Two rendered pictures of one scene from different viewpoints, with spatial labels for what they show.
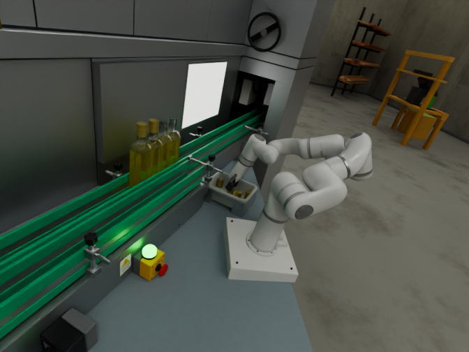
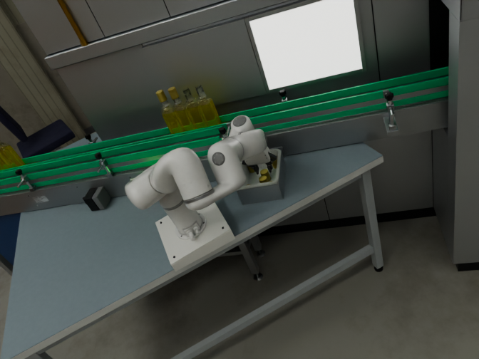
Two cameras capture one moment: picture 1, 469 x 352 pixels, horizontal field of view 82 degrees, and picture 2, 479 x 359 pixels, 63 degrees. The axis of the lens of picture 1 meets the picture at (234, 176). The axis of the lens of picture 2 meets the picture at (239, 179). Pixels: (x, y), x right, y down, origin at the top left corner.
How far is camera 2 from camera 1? 1.71 m
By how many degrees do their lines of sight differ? 76
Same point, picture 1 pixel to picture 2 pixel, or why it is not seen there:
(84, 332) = (91, 197)
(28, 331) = (83, 183)
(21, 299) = (77, 168)
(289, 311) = (145, 277)
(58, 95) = (129, 70)
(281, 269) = (170, 251)
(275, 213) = not seen: hidden behind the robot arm
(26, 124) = (118, 87)
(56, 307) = (93, 181)
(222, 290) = (150, 234)
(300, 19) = not seen: outside the picture
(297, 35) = not seen: outside the picture
